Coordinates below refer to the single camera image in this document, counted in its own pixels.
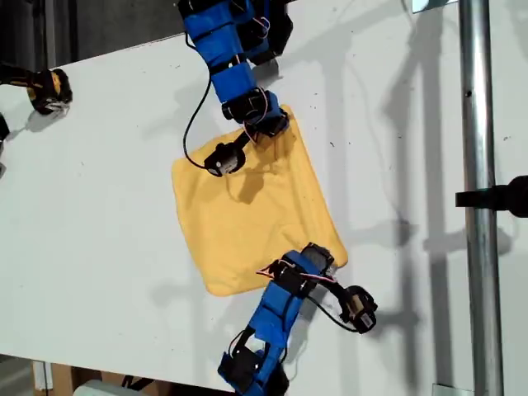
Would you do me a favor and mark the yellow towel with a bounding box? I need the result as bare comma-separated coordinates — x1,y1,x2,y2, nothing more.
171,103,350,298

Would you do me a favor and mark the black clamp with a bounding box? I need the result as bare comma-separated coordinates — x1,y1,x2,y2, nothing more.
455,175,528,219

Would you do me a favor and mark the white box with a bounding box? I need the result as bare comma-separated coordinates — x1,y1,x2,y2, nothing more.
73,379,129,396

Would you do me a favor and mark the brown cardboard box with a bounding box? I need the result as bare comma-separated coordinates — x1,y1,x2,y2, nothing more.
49,362,125,396

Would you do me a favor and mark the white table leg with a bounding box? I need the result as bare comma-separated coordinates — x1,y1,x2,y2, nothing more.
32,361,54,391

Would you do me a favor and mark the black camera stalk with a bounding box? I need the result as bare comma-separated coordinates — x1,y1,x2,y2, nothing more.
224,130,253,152
325,280,351,309

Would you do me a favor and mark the black camera cable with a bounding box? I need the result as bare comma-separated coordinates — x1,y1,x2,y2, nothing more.
183,72,214,168
307,296,364,333

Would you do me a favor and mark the black camera box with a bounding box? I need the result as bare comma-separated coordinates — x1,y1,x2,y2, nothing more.
204,142,248,177
340,284,379,334

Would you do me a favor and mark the steel post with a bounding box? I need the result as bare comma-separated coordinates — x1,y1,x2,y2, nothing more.
458,0,505,396

